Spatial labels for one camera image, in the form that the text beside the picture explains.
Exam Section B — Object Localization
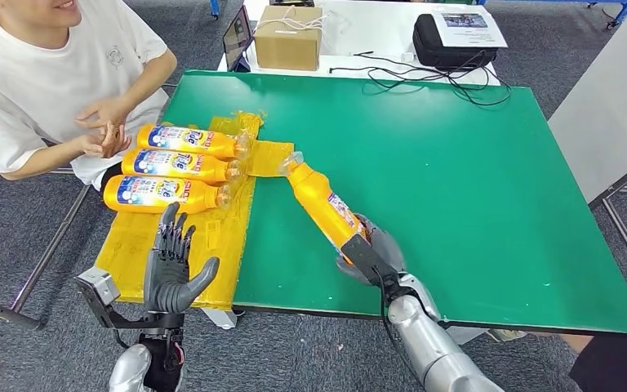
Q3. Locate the person's left hand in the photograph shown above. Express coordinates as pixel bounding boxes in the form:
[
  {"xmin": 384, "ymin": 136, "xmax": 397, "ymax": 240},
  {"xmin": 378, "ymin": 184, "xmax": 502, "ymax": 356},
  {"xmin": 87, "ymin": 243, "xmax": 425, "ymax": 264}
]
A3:
[{"xmin": 74, "ymin": 96, "xmax": 131, "ymax": 131}]

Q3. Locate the person's right hand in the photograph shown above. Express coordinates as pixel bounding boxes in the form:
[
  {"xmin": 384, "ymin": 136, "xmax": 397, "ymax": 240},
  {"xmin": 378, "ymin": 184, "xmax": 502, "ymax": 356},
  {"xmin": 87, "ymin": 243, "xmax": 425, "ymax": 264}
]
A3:
[{"xmin": 73, "ymin": 121, "xmax": 133, "ymax": 159}]

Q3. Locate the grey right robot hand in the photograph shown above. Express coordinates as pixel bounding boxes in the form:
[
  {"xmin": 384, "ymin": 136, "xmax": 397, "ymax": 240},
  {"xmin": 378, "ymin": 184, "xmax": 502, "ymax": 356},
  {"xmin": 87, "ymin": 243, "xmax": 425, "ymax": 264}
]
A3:
[{"xmin": 336, "ymin": 214, "xmax": 408, "ymax": 287}]

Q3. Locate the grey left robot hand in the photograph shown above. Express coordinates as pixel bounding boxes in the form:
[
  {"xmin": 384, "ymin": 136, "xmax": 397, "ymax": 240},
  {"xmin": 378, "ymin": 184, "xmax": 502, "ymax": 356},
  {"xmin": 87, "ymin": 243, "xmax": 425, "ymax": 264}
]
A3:
[{"xmin": 143, "ymin": 201, "xmax": 221, "ymax": 315}]

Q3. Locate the orange detergent bottle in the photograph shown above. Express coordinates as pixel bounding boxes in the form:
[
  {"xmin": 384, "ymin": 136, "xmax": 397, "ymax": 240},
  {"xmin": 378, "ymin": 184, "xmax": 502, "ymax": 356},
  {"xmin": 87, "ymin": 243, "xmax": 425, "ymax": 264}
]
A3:
[
  {"xmin": 278, "ymin": 151, "xmax": 371, "ymax": 266},
  {"xmin": 121, "ymin": 148, "xmax": 244, "ymax": 186},
  {"xmin": 136, "ymin": 123, "xmax": 253, "ymax": 161},
  {"xmin": 102, "ymin": 174, "xmax": 233, "ymax": 216}
]

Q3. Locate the white table foot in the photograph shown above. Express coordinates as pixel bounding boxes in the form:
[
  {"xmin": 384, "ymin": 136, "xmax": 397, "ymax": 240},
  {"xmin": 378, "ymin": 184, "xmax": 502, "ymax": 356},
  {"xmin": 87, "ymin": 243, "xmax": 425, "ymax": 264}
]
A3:
[
  {"xmin": 446, "ymin": 326, "xmax": 528, "ymax": 346},
  {"xmin": 202, "ymin": 307, "xmax": 238, "ymax": 330}
]

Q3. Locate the yellow taped cardboard mat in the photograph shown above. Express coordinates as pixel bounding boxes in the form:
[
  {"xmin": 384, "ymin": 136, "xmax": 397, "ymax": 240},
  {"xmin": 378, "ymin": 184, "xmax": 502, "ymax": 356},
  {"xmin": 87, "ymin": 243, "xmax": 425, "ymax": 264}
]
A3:
[{"xmin": 94, "ymin": 110, "xmax": 296, "ymax": 312}]

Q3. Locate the person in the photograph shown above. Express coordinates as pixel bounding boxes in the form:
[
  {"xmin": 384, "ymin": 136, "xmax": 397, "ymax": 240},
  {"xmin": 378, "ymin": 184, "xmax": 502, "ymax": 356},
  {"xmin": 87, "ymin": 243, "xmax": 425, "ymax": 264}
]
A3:
[
  {"xmin": 559, "ymin": 323, "xmax": 627, "ymax": 392},
  {"xmin": 0, "ymin": 0, "xmax": 178, "ymax": 191}
]

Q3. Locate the brown cardboard box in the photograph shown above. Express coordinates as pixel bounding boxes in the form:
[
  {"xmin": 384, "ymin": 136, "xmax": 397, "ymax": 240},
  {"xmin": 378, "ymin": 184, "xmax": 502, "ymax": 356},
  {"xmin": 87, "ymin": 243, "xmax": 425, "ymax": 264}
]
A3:
[{"xmin": 252, "ymin": 4, "xmax": 324, "ymax": 71}]

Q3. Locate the black bag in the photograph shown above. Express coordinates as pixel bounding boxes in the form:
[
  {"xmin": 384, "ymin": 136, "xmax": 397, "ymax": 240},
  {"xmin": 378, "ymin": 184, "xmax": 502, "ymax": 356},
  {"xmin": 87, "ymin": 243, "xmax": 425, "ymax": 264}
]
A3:
[{"xmin": 411, "ymin": 13, "xmax": 500, "ymax": 70}]

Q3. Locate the white table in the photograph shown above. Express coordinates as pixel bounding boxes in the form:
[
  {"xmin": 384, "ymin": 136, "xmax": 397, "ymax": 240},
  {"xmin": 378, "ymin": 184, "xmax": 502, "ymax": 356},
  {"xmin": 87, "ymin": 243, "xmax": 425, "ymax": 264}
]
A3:
[{"xmin": 216, "ymin": 0, "xmax": 503, "ymax": 87}]

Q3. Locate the printed paper sheet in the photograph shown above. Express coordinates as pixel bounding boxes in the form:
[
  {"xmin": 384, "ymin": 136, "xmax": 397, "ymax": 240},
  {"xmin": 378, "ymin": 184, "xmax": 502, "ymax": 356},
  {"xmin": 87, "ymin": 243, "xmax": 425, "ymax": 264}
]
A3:
[{"xmin": 431, "ymin": 6, "xmax": 509, "ymax": 50}]

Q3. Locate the grey side table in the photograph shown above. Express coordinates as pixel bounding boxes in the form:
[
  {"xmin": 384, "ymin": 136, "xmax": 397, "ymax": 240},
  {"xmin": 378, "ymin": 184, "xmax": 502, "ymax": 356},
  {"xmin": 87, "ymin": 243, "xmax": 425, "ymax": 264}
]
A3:
[{"xmin": 547, "ymin": 7, "xmax": 627, "ymax": 301}]

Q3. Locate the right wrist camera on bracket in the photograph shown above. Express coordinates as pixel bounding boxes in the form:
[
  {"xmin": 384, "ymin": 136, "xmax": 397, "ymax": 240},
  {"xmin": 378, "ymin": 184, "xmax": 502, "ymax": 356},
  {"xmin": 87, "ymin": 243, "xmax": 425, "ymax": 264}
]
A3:
[{"xmin": 339, "ymin": 232, "xmax": 402, "ymax": 289}]

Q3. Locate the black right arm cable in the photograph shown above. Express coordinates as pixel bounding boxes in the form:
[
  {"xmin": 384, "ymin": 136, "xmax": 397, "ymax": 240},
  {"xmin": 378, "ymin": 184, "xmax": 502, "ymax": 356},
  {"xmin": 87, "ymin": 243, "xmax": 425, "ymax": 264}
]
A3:
[{"xmin": 372, "ymin": 267, "xmax": 428, "ymax": 392}]

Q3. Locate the chrome metal table frame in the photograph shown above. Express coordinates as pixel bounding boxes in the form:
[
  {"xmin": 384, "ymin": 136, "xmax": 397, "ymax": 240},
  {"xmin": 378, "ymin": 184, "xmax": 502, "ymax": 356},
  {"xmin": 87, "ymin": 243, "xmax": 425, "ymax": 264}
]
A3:
[{"xmin": 0, "ymin": 162, "xmax": 91, "ymax": 331}]

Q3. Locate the white string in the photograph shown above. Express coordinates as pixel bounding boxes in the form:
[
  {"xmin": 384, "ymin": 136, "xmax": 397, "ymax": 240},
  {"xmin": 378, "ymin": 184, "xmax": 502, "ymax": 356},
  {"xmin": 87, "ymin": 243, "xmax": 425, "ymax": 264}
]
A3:
[{"xmin": 254, "ymin": 4, "xmax": 353, "ymax": 34}]

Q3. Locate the blue cart frame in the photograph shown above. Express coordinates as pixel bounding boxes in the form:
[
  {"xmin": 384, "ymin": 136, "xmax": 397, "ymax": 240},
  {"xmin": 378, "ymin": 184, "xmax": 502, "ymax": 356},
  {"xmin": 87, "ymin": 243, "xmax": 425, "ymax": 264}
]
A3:
[{"xmin": 586, "ymin": 0, "xmax": 627, "ymax": 29}]

